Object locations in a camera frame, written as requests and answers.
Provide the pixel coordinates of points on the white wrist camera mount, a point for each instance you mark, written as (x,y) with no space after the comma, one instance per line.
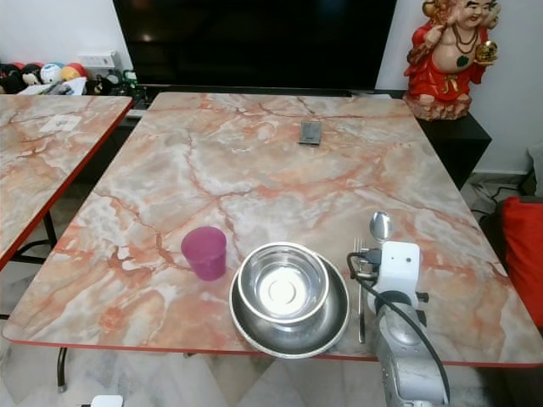
(107,401)
(400,267)

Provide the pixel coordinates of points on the black plush toy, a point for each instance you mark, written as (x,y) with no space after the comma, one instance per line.
(17,78)

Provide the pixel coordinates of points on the white wall socket box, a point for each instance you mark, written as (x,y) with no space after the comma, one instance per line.
(97,60)

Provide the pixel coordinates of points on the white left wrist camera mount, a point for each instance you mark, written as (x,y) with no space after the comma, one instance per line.
(107,401)

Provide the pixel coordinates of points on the red cushion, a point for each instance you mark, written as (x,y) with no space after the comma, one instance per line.
(524,259)

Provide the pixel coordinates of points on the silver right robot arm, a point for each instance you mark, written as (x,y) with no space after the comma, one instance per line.
(405,365)

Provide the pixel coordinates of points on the steel spoon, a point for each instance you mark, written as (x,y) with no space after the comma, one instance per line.
(380,225)

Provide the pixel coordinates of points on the white paper sheet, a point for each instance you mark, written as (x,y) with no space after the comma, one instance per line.
(61,124)

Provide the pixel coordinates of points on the small steel bowl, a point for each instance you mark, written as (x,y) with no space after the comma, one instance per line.
(282,285)

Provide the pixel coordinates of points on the black television console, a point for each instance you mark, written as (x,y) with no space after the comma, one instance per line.
(458,148)

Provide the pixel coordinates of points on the black metal table leg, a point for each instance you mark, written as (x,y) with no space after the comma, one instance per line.
(62,369)

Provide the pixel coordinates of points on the white and blue plush toy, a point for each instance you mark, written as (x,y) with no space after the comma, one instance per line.
(51,73)

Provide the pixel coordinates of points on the small grey square coaster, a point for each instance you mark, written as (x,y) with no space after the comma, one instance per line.
(310,132)

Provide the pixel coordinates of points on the large black television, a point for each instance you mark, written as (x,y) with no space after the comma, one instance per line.
(254,42)

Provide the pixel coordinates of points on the red laughing Buddha statue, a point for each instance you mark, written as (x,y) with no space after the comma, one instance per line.
(445,72)

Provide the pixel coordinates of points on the purple plastic cup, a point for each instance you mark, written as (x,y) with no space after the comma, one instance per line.
(204,253)

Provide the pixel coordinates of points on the steel fork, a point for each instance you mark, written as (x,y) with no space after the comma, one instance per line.
(361,305)

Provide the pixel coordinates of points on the orange and red plush toy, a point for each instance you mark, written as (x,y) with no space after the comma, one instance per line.
(75,71)

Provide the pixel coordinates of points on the large steel dish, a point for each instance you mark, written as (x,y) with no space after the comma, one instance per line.
(297,341)

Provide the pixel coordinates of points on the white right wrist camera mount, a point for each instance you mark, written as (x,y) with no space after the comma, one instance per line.
(400,267)

